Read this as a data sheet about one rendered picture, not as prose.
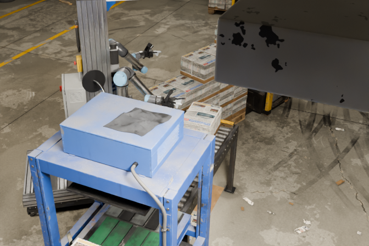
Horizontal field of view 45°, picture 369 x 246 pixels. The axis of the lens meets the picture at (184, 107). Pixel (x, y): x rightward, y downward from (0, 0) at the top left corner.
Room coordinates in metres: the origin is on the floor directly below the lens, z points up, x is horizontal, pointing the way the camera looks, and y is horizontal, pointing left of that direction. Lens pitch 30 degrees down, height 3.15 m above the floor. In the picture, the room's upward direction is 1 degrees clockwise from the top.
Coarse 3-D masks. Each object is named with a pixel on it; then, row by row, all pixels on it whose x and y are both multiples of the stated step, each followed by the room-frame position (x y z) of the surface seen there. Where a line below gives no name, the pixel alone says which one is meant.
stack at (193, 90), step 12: (168, 84) 4.57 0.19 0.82; (180, 84) 4.56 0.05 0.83; (192, 84) 4.56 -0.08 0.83; (204, 84) 4.57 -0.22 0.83; (216, 84) 4.74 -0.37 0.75; (180, 96) 4.28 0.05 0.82; (192, 96) 4.44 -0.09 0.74; (204, 96) 4.58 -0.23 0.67; (216, 96) 4.73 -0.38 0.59; (228, 96) 4.92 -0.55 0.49; (180, 108) 4.29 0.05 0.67; (228, 108) 4.92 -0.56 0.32; (228, 120) 4.93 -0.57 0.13
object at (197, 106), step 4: (192, 104) 3.73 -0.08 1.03; (196, 104) 3.73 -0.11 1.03; (200, 104) 3.73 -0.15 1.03; (204, 104) 3.74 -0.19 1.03; (208, 104) 3.74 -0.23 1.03; (192, 108) 3.66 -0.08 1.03; (196, 108) 3.67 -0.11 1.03; (200, 108) 3.67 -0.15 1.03; (204, 108) 3.67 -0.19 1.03; (208, 108) 3.67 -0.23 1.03; (212, 108) 3.67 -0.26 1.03; (216, 108) 3.67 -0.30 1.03; (220, 108) 3.68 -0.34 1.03; (208, 112) 3.60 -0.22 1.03; (212, 112) 3.60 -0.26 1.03; (216, 112) 3.60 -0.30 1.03; (220, 112) 3.68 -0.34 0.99; (220, 116) 3.69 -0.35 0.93; (216, 120) 3.57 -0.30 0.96; (220, 120) 3.72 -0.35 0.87; (216, 124) 3.59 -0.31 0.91; (216, 128) 3.59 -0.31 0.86
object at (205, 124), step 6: (186, 114) 3.55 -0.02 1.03; (192, 114) 3.55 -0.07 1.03; (198, 114) 3.56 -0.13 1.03; (186, 120) 3.44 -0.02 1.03; (192, 120) 3.44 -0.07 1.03; (198, 120) 3.45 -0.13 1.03; (204, 120) 3.45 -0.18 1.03; (210, 120) 3.45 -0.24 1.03; (186, 126) 3.44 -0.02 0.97; (192, 126) 3.42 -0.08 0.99; (198, 126) 3.40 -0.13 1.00; (204, 126) 3.38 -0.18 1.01; (210, 126) 3.37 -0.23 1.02; (204, 132) 3.38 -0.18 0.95; (210, 132) 3.39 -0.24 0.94
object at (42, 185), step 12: (36, 156) 2.16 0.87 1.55; (36, 168) 2.15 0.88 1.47; (36, 180) 2.15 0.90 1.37; (48, 180) 2.19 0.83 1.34; (36, 192) 2.16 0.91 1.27; (48, 192) 2.17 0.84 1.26; (48, 204) 2.16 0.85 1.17; (48, 216) 2.14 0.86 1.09; (48, 228) 2.14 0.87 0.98; (48, 240) 2.15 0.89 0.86
